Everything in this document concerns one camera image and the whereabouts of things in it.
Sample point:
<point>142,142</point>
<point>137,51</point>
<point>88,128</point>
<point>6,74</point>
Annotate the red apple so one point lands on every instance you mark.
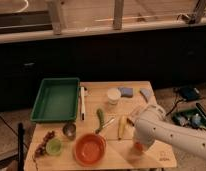
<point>139,147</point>

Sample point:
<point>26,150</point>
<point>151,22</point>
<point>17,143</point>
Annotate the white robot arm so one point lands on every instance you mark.
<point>150,125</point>

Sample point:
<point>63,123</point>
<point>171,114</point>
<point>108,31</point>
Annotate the white paper cup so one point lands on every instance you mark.
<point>113,95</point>

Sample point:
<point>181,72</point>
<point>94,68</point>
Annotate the small metal cup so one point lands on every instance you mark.
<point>69,130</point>

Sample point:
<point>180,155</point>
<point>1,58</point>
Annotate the small green cup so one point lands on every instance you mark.
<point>53,147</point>

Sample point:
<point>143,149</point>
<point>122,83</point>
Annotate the blue sponge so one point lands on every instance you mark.
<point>126,92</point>

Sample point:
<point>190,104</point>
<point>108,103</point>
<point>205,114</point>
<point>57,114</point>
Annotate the white marker pen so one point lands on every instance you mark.
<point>82,95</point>

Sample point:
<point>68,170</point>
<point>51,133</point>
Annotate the wooden block brush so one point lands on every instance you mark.
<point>131,118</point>

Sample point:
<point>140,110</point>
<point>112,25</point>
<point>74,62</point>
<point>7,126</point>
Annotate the yellow banana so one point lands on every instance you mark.
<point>121,127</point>

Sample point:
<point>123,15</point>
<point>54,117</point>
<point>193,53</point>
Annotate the green plastic tray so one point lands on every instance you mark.
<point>56,101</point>

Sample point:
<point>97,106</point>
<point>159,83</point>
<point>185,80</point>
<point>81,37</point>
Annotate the orange plastic bowl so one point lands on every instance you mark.
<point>89,149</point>

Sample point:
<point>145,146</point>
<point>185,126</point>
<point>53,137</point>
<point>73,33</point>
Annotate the black device on floor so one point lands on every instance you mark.
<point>189,93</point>

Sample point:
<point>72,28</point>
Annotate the dark grape bunch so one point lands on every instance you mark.
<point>41,148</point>

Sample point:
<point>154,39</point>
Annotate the green box of items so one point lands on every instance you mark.
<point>194,117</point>

